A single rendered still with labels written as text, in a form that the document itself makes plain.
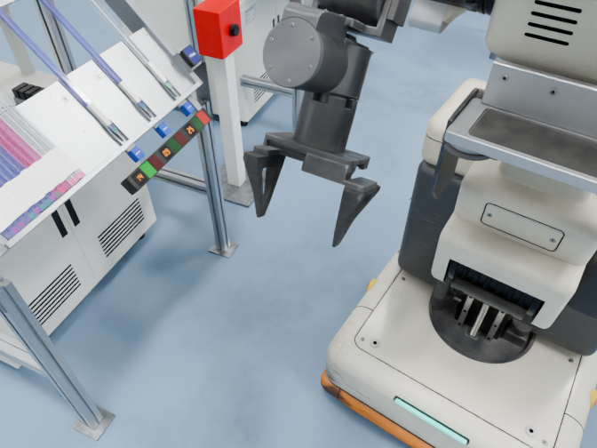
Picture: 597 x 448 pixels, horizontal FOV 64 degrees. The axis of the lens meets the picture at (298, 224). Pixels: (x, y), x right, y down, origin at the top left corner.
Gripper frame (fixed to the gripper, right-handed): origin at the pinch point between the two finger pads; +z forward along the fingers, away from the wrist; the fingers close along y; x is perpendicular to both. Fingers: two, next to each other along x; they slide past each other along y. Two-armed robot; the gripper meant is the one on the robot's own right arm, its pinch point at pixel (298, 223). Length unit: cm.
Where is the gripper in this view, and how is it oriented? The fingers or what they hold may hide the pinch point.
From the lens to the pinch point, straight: 54.1
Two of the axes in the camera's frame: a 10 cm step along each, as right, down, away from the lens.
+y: 8.7, 3.4, -3.5
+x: 4.2, -1.8, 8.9
